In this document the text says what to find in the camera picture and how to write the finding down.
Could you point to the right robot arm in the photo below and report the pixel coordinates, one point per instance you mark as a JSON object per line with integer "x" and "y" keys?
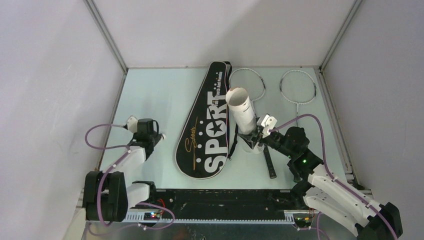
{"x": 319, "y": 188}

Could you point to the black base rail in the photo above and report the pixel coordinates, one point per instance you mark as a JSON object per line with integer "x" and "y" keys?
{"x": 230, "y": 204}

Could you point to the white racket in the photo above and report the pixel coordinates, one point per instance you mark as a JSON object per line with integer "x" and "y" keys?
{"x": 254, "y": 83}
{"x": 298, "y": 87}

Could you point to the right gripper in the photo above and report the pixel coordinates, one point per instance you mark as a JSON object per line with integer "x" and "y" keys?
{"x": 251, "y": 140}

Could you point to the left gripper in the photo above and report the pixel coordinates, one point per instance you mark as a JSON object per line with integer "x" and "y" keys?
{"x": 157, "y": 137}

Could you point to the white shuttlecock tube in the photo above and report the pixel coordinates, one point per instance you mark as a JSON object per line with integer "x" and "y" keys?
{"x": 240, "y": 106}

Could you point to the clear round tube lid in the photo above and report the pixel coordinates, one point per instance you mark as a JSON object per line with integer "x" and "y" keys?
{"x": 253, "y": 147}

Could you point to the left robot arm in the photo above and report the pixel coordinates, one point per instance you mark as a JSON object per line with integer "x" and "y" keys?
{"x": 109, "y": 194}

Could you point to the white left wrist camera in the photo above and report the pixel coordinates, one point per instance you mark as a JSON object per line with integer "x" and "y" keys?
{"x": 132, "y": 124}

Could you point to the black racket bag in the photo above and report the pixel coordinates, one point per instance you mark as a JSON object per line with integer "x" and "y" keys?
{"x": 204, "y": 143}

